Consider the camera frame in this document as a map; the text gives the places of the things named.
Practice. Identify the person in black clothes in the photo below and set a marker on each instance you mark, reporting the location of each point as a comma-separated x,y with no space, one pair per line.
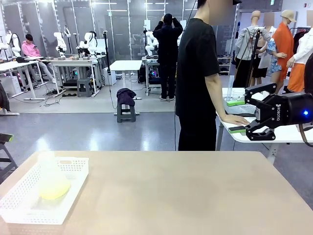
167,49

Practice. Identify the mannequin in orange jacket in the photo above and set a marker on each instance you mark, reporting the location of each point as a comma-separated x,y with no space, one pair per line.
284,41

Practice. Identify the grey workbench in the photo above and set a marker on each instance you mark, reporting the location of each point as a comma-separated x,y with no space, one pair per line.
73,61

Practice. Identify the translucent plastic conical flask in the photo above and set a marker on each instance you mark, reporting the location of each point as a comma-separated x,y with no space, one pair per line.
52,181

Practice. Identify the white side table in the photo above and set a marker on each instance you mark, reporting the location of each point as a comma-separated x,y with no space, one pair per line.
281,137

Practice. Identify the person's right hand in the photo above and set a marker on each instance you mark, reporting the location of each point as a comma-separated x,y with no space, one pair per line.
234,120

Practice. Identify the person in black T-shirt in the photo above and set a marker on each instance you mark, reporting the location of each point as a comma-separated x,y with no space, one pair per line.
193,73

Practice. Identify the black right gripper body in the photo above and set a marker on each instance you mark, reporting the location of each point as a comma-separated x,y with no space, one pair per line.
291,110

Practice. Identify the mannequin in white jacket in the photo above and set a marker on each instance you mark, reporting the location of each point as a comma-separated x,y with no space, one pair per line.
303,46

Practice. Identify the person's right forearm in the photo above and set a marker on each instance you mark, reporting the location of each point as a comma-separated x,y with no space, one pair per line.
216,98

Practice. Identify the white standing desk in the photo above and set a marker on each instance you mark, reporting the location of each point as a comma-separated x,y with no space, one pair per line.
126,65

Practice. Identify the person in pink hoodie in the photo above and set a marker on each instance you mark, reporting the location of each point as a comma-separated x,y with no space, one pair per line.
30,49

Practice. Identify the grey plastic step stool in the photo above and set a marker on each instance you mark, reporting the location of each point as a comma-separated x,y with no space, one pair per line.
126,113
84,84

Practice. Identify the white shoe rack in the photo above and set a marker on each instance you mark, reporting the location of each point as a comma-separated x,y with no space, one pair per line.
225,64

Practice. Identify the white humanoid robot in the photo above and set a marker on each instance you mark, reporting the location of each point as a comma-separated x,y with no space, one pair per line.
60,42
89,41
150,45
15,42

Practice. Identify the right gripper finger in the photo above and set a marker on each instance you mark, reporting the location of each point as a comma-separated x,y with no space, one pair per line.
254,98
261,132

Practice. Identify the black camera tripod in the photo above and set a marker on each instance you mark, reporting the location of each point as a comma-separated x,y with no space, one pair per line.
255,49

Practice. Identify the mannequin in grey shirt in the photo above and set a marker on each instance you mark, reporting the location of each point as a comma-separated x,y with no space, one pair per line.
244,41

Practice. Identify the dark bundled jacket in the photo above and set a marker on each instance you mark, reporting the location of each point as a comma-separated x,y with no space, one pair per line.
126,95

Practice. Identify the white office desk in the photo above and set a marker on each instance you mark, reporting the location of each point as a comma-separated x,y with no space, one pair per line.
14,64

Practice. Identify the mannequin in floral dress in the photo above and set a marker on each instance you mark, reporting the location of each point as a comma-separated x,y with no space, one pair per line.
264,58

